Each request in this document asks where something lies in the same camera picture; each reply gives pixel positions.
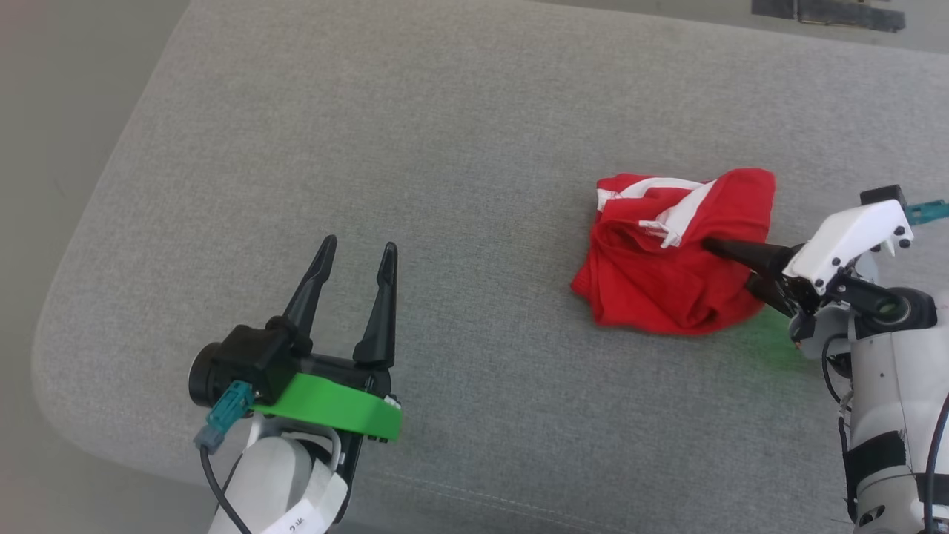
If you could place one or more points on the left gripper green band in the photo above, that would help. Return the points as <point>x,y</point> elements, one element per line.
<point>334,406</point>

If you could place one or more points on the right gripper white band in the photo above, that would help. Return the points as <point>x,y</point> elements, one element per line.
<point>845,241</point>

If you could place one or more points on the red garment with white trim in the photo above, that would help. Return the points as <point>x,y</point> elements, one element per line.
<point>667,274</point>

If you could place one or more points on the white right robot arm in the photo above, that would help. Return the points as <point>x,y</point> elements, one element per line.
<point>897,400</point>

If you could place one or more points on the grey fabric sofa cushion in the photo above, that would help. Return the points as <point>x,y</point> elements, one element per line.
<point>445,185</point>

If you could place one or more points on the large black floor plate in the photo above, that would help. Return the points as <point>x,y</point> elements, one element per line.
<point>852,13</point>

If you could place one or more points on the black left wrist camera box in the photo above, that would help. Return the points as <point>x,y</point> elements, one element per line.
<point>259,360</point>

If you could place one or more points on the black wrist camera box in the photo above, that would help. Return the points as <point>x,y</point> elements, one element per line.
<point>881,195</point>
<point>259,360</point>

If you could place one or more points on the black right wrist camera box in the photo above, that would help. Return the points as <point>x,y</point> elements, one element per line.
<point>881,195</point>

